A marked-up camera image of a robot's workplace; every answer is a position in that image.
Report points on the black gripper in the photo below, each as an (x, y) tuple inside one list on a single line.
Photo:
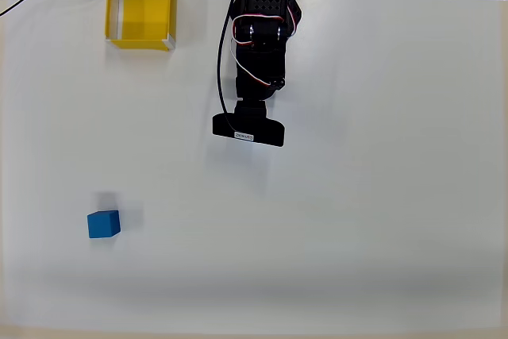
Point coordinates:
[(254, 92)]

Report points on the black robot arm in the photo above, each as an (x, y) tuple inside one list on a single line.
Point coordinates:
[(264, 1)]

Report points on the black webcam with white label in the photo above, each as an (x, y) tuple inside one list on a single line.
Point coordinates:
[(254, 128)]

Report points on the yellow open box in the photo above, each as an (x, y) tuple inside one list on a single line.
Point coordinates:
[(145, 9)]

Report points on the blue cube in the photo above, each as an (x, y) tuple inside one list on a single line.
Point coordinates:
[(102, 224)]

